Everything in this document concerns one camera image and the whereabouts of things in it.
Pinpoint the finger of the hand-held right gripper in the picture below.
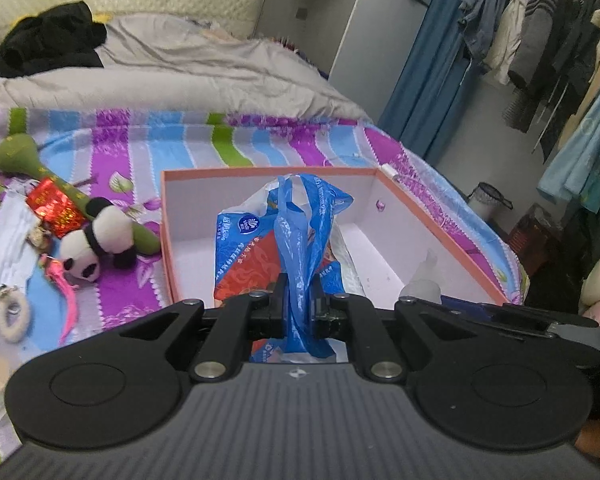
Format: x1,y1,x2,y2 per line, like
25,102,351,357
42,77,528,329
440,296,583,336

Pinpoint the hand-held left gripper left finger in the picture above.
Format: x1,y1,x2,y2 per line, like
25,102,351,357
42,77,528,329
122,272,289,381

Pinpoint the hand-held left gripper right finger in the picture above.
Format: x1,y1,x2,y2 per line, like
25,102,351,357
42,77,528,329
310,280,477,381

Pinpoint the blue plastic bag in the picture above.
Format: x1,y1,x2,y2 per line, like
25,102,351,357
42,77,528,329
212,174,366,364

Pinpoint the translucent white plastic item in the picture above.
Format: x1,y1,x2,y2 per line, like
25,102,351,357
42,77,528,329
399,249,442,307

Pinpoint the orange cardboard box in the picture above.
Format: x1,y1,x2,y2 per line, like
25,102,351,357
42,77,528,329
160,166,524,312

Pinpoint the pink hair clip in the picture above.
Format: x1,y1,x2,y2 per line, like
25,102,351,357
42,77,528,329
40,254,82,346

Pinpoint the brown crate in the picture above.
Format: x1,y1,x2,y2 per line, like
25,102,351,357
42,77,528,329
507,203,564,277

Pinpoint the mesh trash bin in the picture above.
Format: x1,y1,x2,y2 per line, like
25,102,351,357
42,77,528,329
467,182,514,224

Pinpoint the hanging light blue garment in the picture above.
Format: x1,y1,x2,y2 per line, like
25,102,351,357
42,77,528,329
537,60,600,217

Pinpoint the panda plush toy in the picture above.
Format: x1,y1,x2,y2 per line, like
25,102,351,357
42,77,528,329
60,197,139,283

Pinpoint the striped floral bedsheet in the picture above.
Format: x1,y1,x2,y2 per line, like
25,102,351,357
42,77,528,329
0,107,531,476

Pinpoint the red foil packet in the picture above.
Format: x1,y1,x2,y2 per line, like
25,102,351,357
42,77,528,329
26,178,87,239

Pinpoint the grey duvet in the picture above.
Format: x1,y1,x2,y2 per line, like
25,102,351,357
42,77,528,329
0,14,374,124

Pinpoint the small dark candy wrapper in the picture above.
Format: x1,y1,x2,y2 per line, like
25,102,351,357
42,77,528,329
29,226,54,252

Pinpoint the blue curtain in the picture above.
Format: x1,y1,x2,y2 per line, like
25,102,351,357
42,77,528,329
377,0,487,167

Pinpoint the hanging black garment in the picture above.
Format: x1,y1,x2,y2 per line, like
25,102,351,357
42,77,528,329
502,0,600,162

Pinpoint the blue face mask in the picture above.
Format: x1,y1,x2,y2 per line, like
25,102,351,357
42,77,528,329
0,192,42,307

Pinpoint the hanging cream jacket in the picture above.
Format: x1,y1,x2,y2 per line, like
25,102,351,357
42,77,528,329
482,0,542,87

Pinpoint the hanging grey striped sweater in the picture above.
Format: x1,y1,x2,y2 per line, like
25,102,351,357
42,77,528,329
507,0,587,94

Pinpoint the grey wardrobe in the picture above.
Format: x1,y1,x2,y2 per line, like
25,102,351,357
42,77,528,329
252,0,434,97

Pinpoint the green plush stick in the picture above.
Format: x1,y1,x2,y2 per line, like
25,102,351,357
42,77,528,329
0,132,162,257

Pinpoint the hanging blue denim jacket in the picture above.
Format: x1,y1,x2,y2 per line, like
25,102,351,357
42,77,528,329
457,0,517,69

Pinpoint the black clothing pile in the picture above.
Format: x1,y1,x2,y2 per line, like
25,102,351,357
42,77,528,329
0,1,109,84

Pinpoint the white fluffy hair ring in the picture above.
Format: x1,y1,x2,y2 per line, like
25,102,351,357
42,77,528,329
0,287,31,344

